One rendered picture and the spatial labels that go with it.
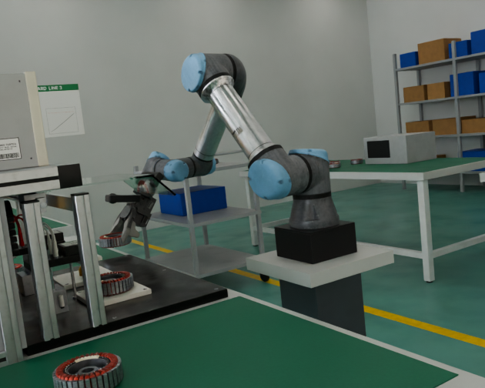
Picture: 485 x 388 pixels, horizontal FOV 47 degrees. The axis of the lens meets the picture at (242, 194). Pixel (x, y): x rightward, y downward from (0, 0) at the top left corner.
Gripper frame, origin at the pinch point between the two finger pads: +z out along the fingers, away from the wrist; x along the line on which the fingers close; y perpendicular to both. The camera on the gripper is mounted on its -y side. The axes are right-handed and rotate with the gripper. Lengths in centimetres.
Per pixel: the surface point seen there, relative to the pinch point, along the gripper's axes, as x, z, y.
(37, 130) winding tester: -60, -8, -50
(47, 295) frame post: -71, 22, -35
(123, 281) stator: -56, 13, -15
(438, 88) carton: 295, -405, 441
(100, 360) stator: -92, 28, -28
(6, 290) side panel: -72, 24, -43
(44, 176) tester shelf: -73, 2, -47
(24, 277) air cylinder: -30.2, 21.9, -29.8
